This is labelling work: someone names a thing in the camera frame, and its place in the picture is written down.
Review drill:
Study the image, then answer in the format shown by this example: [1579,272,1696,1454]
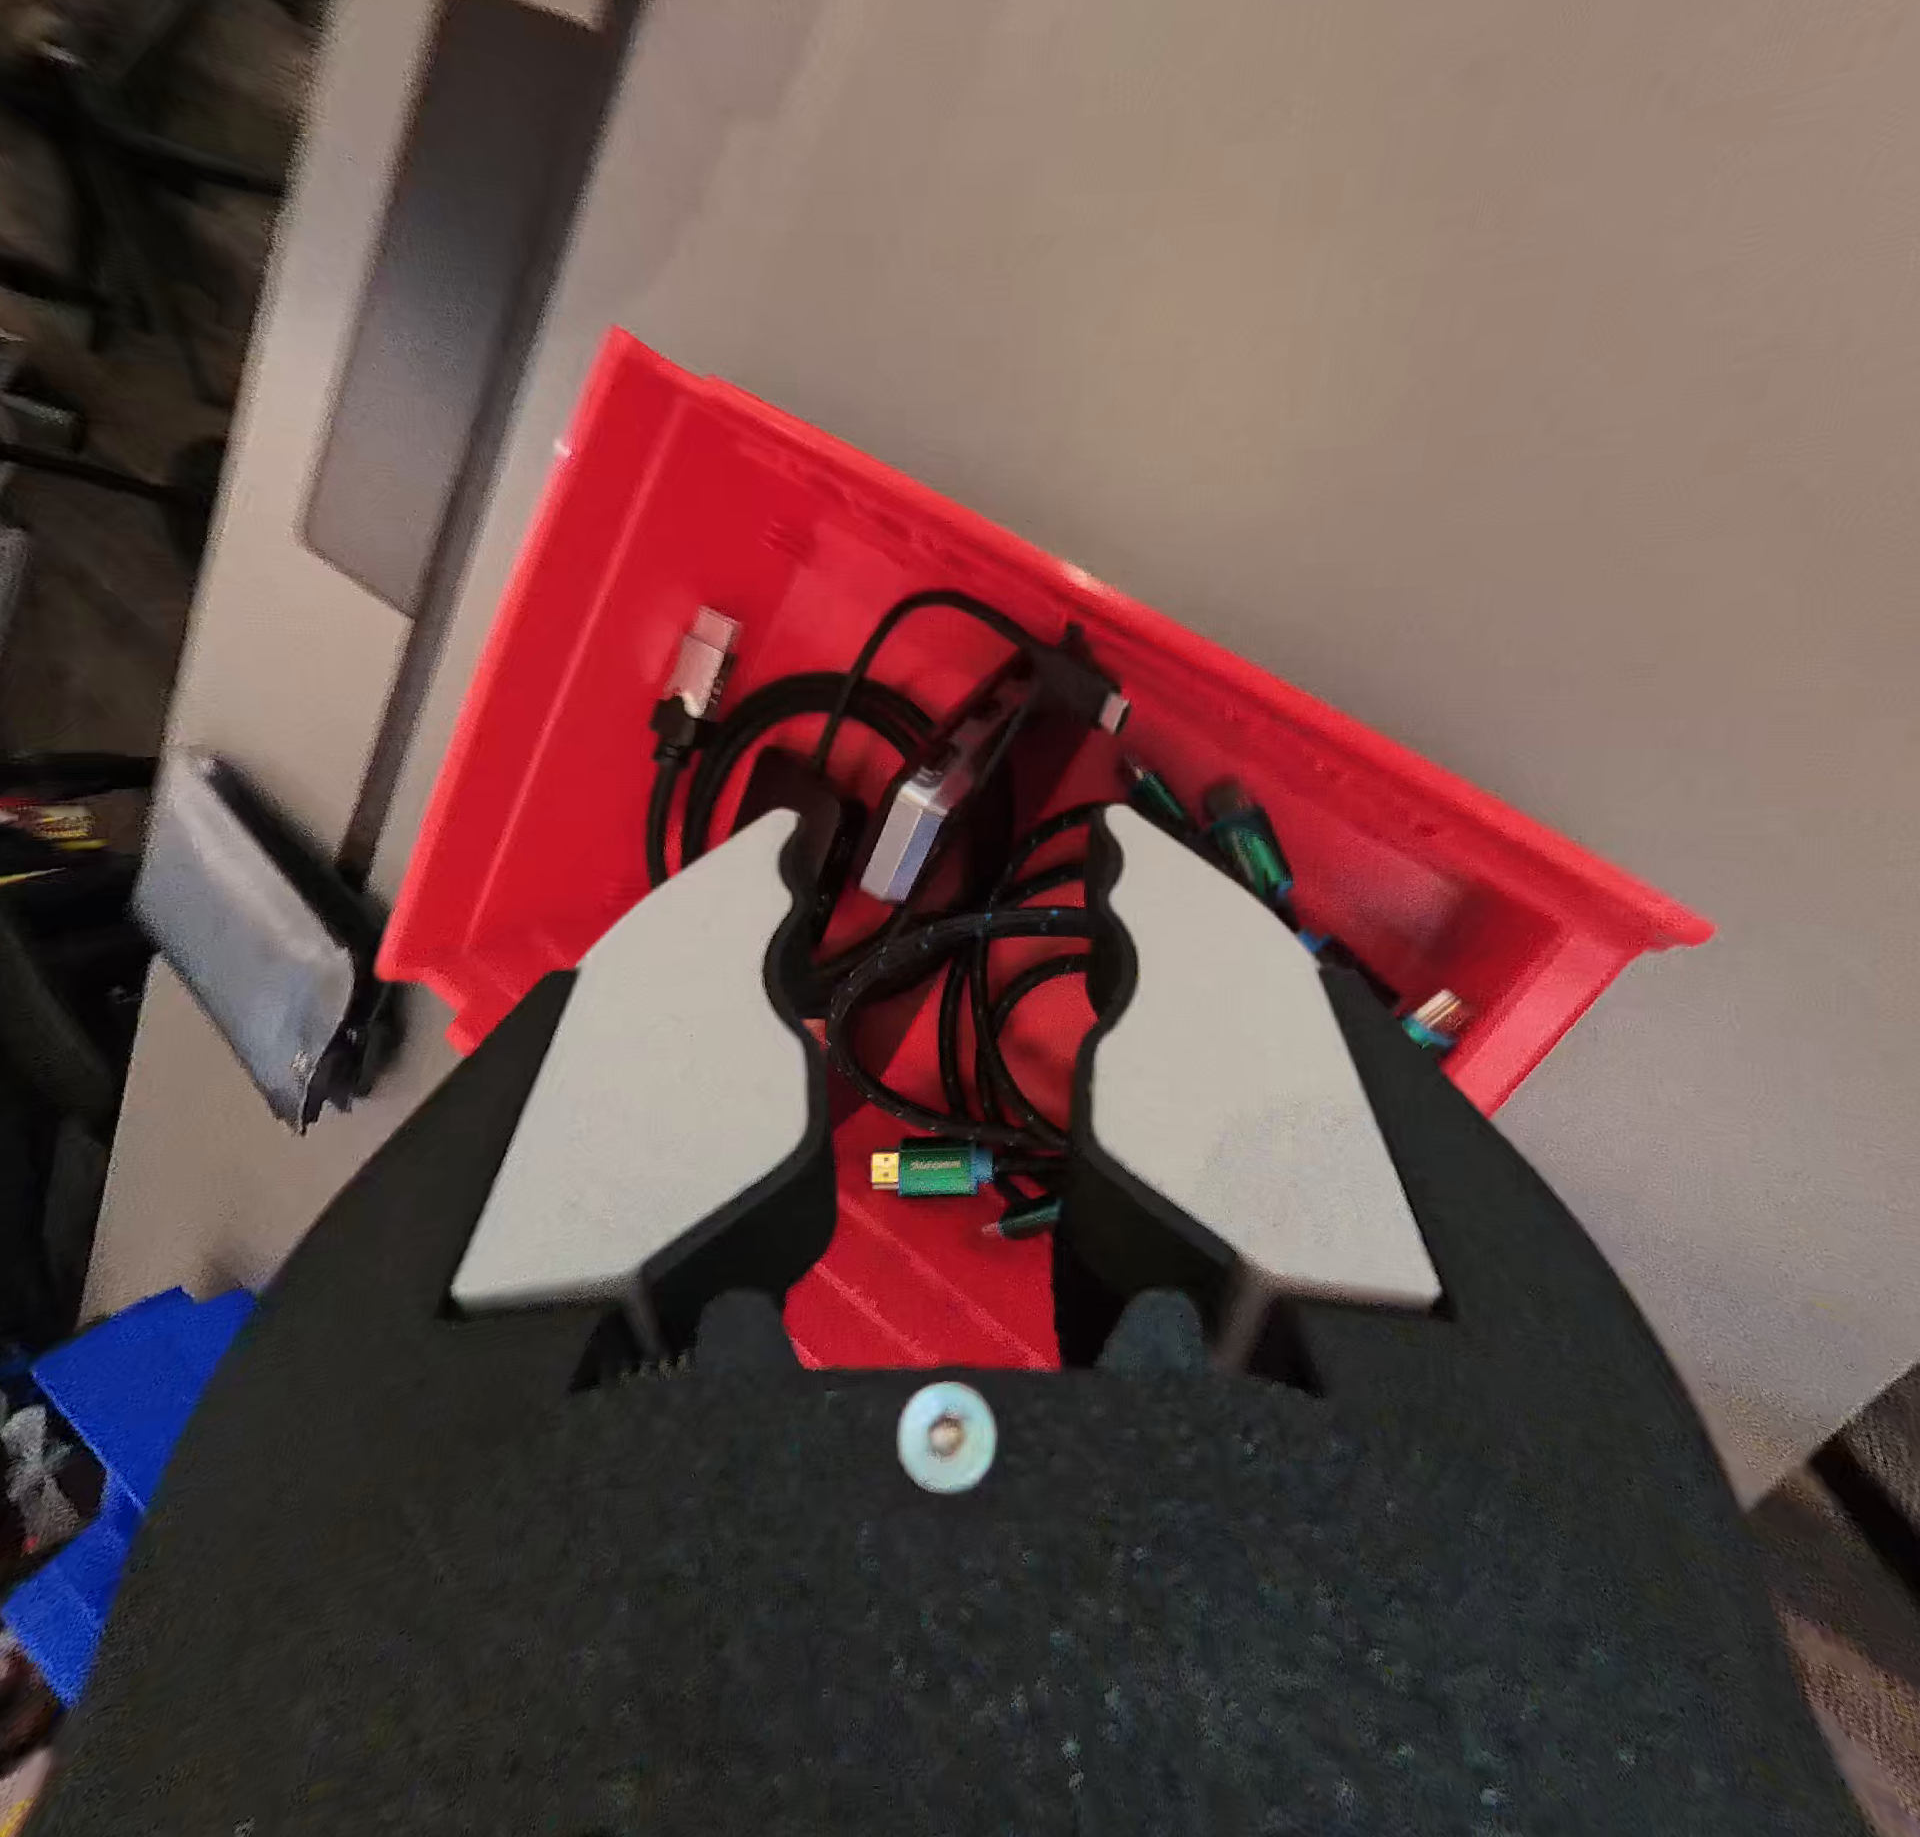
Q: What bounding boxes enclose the red plastic bin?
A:
[374,328,1719,1373]

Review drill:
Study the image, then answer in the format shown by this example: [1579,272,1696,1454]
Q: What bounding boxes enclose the grey rectangular pad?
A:
[130,748,398,1134]

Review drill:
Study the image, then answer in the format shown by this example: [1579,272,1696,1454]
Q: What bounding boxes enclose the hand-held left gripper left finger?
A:
[450,807,836,1358]

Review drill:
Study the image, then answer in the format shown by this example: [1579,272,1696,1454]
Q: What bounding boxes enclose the thick black cable silver plug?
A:
[645,601,901,909]

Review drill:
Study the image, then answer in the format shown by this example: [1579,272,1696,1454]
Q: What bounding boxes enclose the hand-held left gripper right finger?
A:
[1050,806,1448,1358]

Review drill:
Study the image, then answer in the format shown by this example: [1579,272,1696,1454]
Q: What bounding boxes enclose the blue floor crate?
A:
[0,1284,264,1710]

